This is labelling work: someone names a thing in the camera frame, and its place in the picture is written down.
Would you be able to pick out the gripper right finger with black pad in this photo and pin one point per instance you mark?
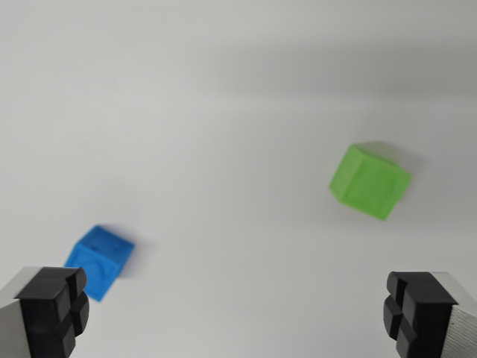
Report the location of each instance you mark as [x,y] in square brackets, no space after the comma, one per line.
[428,309]

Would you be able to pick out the blue embossed cube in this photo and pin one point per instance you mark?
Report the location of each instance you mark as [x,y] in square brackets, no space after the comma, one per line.
[97,261]

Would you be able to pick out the green embossed cube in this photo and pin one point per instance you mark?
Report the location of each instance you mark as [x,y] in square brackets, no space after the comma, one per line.
[369,182]

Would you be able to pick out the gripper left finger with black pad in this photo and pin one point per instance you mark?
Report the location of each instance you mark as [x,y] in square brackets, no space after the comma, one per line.
[41,309]

